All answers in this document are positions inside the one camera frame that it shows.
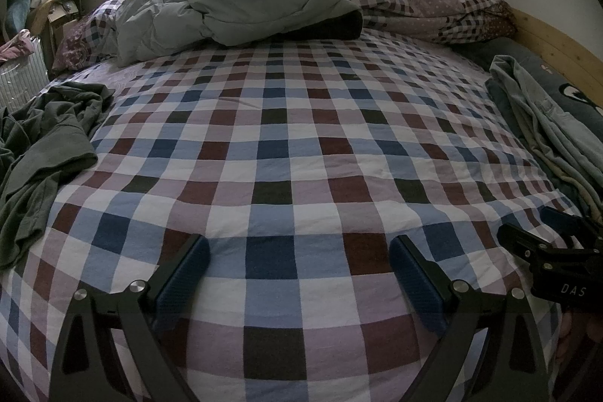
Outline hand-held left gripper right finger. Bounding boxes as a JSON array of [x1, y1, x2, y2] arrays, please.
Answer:
[[389, 235, 551, 402]]

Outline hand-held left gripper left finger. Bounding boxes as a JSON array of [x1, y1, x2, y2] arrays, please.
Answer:
[[51, 234, 211, 402]]

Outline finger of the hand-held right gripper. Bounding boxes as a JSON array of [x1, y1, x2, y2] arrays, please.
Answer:
[[498, 222, 555, 261], [539, 206, 589, 243]]

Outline light green pants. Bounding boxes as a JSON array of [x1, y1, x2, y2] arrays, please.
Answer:
[[487, 53, 603, 196]]

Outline dark green shirt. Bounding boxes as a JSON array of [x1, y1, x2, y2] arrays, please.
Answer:
[[0, 82, 116, 271]]

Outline person's right hand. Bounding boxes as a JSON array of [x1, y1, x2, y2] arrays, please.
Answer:
[[555, 312, 603, 388]]

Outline cream garment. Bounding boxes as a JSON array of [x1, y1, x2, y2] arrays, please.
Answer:
[[523, 133, 603, 219]]

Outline checked bed sheet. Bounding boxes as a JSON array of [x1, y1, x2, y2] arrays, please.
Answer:
[[0, 30, 585, 402]]

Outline dark blue printed pillow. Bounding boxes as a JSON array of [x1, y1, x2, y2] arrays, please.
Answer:
[[464, 37, 603, 115]]

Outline pink floral checked pillow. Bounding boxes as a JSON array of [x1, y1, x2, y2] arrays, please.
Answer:
[[51, 0, 137, 73]]

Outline white ribbed suitcase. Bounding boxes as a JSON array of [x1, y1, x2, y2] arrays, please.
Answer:
[[0, 37, 50, 111]]

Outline pink cloth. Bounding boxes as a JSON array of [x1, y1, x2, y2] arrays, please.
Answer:
[[0, 30, 36, 64]]

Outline cardboard box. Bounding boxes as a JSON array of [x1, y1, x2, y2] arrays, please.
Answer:
[[28, 0, 90, 54]]

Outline wooden bed frame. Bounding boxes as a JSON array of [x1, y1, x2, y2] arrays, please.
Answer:
[[511, 6, 603, 111]]

